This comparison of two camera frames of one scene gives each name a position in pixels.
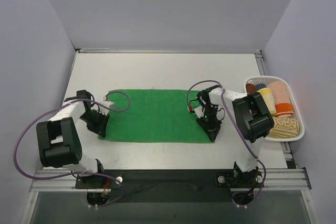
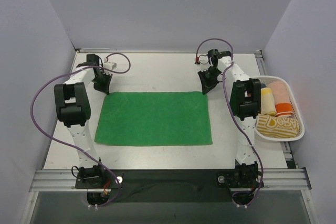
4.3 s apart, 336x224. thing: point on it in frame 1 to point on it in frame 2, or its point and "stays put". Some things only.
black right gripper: (208, 123) to (208, 79)
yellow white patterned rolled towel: (284, 127) stays put
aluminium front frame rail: (275, 179) stays put
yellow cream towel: (268, 95) stays put
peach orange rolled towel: (282, 97) stays put
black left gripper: (97, 120) to (102, 80)
